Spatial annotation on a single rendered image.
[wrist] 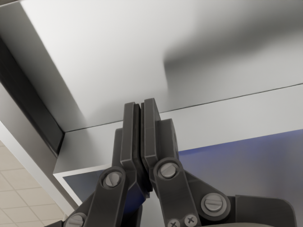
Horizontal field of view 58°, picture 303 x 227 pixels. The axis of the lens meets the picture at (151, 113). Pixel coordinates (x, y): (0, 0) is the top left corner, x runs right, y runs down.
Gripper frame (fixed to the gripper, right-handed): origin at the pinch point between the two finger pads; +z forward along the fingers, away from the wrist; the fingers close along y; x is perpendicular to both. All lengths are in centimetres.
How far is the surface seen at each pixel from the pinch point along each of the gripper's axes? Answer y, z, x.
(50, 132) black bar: -6.3, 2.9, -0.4
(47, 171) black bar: -7.8, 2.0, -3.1
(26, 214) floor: -125, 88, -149
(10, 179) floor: -113, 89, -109
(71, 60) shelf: -3.4, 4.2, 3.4
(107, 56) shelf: -1.4, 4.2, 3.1
